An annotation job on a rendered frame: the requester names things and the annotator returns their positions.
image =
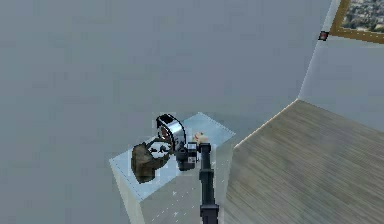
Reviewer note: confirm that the small black red wall square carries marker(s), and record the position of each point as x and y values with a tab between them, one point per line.
323	35

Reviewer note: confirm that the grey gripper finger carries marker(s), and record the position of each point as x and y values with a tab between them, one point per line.
163	151
160	139

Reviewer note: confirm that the small pink round object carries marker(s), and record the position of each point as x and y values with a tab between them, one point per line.
200	138

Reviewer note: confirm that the gold framed wall picture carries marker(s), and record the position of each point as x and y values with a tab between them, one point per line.
361	20

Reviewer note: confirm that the pale cabinet with blue top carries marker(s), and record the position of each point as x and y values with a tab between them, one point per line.
166	200

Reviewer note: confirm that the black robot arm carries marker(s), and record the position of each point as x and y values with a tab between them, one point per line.
207	186

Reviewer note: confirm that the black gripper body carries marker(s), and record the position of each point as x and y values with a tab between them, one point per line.
182	160

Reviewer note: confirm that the brown lumpy object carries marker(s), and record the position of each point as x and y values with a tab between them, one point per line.
143	163

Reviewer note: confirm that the chrome and black alarm clock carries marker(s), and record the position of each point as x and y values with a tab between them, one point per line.
175	131

